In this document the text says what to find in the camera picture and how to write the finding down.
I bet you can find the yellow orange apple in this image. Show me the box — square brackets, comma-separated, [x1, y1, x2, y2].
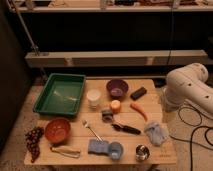
[110, 100, 121, 114]

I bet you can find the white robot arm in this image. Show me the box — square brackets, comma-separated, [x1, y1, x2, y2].
[162, 63, 213, 114]

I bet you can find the white plastic cup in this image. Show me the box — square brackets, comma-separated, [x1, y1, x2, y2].
[86, 89, 101, 108]

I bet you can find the blue glass cup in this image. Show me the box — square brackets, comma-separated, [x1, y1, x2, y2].
[108, 142, 123, 160]

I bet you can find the metal cup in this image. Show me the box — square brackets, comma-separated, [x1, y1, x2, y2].
[136, 145, 150, 161]

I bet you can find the purple bowl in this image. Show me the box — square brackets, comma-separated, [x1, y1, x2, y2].
[106, 79, 129, 99]

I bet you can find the orange carrot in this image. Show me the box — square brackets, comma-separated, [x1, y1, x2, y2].
[130, 103, 148, 122]

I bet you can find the black rectangular block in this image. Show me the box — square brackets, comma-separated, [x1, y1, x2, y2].
[130, 87, 147, 100]

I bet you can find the green plastic tray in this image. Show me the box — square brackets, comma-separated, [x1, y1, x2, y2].
[33, 73, 86, 117]

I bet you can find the blue sponge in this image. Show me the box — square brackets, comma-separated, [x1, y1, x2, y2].
[88, 139, 109, 155]

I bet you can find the orange red bowl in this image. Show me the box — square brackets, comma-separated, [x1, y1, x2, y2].
[44, 118, 71, 144]

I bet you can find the light blue cloth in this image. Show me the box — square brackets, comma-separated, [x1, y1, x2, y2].
[144, 122, 168, 146]

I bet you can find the metal diagonal pole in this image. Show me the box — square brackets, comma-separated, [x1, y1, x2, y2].
[8, 0, 48, 82]

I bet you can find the dark red grape bunch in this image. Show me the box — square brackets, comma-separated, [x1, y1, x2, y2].
[25, 127, 44, 163]

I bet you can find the white shelf beam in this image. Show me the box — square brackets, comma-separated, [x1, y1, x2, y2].
[25, 50, 213, 68]

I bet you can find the black handled tool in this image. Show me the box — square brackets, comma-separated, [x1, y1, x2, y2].
[111, 124, 141, 135]

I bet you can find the black floor cable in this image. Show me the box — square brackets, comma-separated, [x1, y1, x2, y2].
[169, 103, 213, 171]

